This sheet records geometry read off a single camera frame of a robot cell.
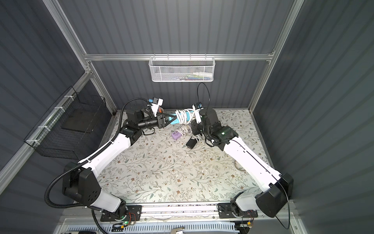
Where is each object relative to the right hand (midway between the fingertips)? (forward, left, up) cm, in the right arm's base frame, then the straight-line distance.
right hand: (195, 120), depth 74 cm
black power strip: (+5, +2, -29) cm, 29 cm away
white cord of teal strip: (+3, +9, +4) cm, 10 cm away
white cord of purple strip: (+12, +6, -25) cm, 28 cm away
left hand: (-1, +9, +3) cm, 9 cm away
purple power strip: (+8, +13, -25) cm, 30 cm away
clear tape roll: (-12, -27, -30) cm, 42 cm away
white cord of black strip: (+6, -3, -24) cm, 25 cm away
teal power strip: (0, +6, +3) cm, 6 cm away
